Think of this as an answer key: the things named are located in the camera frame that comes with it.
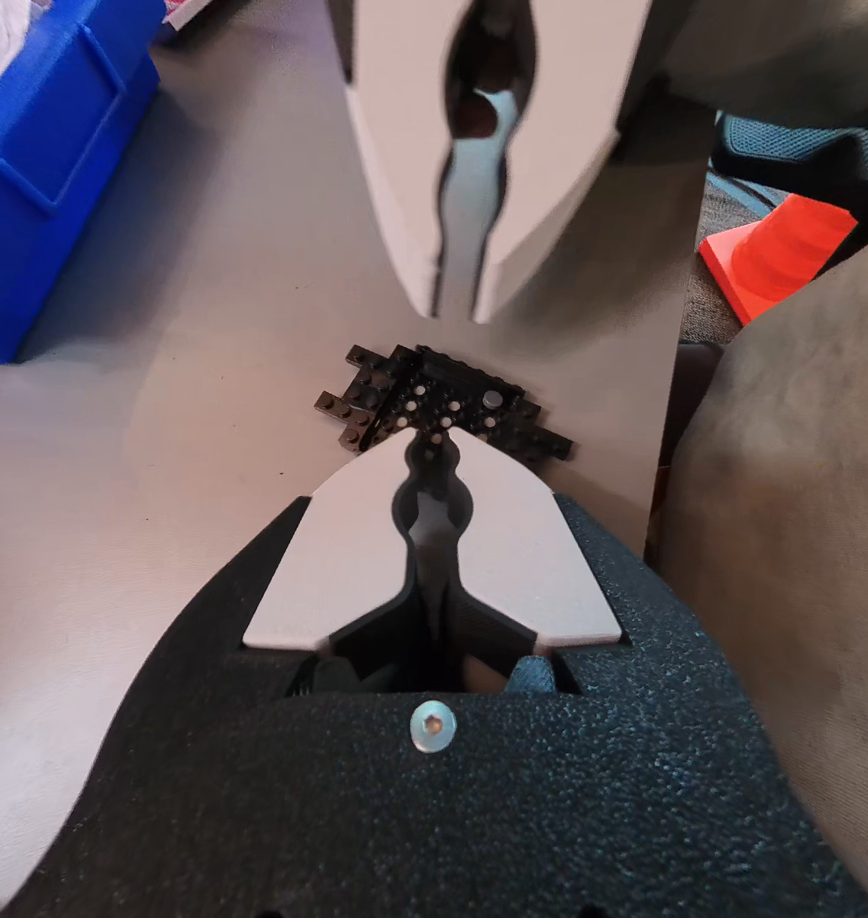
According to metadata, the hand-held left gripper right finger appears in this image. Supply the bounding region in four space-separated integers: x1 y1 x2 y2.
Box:
448 427 625 656

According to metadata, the blue plastic bin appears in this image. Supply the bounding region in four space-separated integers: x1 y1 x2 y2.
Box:
0 0 168 364

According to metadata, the black toy brick chassis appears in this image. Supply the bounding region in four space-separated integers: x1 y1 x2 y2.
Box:
314 343 574 463

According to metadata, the person's right forearm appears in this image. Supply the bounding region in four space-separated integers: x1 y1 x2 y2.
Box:
652 0 868 133

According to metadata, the orange traffic cone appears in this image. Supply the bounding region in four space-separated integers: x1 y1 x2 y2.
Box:
698 192 859 327

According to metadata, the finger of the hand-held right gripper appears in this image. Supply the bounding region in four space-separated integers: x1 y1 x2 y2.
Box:
470 0 655 325
345 0 478 321

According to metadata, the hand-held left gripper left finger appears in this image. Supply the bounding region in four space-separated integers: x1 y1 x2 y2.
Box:
240 427 417 654

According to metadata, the grey desk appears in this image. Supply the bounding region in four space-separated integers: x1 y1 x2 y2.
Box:
0 0 718 912

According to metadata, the person's beige clothing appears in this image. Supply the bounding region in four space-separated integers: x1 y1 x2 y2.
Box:
656 229 868 918

